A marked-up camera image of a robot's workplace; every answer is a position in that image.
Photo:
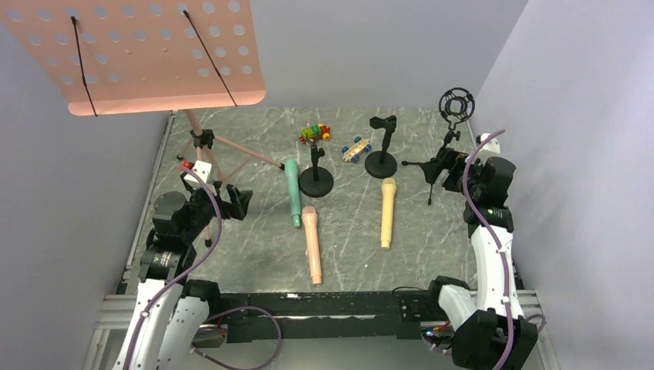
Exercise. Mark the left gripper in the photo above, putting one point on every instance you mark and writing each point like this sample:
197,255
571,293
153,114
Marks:
230,200

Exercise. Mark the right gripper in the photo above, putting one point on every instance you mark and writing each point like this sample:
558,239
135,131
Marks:
453,170

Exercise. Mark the beige microphone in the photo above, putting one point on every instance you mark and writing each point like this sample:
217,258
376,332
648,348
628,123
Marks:
388,192

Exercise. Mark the black round-base mic stand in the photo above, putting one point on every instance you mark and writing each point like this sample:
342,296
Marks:
381,164
316,181

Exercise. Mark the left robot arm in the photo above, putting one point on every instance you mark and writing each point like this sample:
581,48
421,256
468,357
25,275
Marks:
170,308

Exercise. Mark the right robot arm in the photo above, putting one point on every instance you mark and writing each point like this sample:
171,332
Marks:
489,327

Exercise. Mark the pink perforated music stand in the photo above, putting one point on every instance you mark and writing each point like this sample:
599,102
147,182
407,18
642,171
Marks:
86,88

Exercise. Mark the green microphone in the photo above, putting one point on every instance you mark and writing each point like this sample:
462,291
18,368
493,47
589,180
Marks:
291,174

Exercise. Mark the pink microphone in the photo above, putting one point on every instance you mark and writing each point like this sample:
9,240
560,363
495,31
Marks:
310,223

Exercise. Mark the beige toy chassis blue wheels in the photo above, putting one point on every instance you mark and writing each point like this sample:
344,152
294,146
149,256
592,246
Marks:
352,153

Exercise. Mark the colourful toy brick car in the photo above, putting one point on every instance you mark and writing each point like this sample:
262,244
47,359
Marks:
315,132

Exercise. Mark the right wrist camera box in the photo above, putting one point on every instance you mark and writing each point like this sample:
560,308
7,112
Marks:
490,149

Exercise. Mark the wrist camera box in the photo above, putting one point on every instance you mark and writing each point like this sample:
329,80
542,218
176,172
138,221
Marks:
490,149
203,170

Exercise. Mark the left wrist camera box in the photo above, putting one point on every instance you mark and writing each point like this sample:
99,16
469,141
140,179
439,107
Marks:
203,170

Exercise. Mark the black tripod shock-mount stand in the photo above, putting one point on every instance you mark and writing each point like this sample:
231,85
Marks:
456,106

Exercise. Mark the black base frame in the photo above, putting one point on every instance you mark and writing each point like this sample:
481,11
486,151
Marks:
401,312

